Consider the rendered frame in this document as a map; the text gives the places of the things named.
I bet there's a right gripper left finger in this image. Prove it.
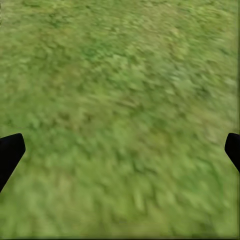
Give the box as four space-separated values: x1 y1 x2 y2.
0 133 26 192

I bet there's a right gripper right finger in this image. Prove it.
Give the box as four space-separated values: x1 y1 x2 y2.
224 132 240 172

